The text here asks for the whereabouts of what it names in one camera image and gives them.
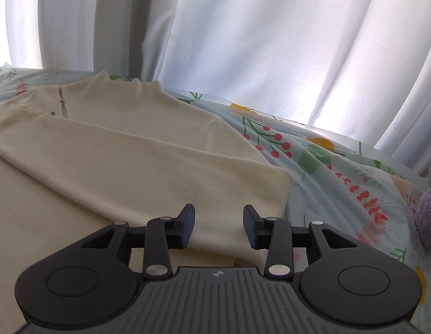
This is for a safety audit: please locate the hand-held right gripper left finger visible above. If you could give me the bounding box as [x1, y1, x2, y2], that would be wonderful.
[68, 203, 196, 281]

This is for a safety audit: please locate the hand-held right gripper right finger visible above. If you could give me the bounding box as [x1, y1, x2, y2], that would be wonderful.
[242, 205, 370, 281]

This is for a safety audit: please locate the cream knit sweater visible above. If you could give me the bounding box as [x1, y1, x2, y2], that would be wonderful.
[0, 70, 293, 334]

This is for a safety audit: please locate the floral printed bedsheet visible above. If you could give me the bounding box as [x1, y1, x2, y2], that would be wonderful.
[0, 64, 431, 331]

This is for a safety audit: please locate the purple teddy bear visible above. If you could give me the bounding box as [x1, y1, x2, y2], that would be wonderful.
[413, 160, 431, 250]

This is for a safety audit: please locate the white curtain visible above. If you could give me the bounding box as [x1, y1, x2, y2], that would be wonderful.
[0, 0, 431, 178]

